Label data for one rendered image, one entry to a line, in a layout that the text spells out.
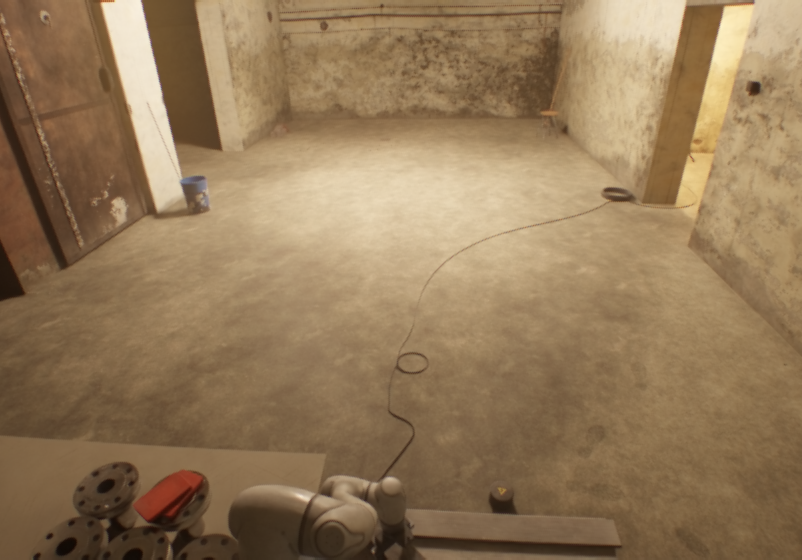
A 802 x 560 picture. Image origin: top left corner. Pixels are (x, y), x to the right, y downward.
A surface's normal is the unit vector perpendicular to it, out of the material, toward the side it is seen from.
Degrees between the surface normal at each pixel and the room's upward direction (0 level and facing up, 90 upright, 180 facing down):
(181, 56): 90
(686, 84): 90
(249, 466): 0
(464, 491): 0
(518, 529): 0
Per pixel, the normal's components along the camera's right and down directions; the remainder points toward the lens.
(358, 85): -0.09, 0.49
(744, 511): -0.02, -0.87
